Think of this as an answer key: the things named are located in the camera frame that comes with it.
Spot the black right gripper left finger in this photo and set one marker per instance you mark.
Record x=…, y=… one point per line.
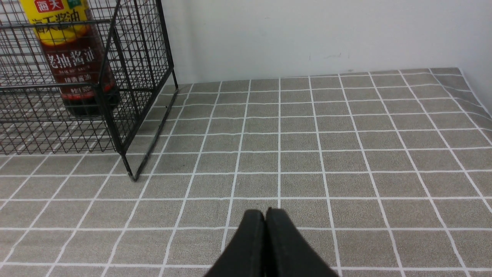
x=243, y=256

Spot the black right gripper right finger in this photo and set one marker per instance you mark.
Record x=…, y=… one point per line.
x=287, y=252

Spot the dark soy sauce bottle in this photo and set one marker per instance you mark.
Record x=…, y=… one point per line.
x=74, y=52

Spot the grey grid-pattern tablecloth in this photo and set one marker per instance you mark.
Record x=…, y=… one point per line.
x=384, y=174

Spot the black wire mesh rack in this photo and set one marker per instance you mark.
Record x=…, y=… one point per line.
x=33, y=116

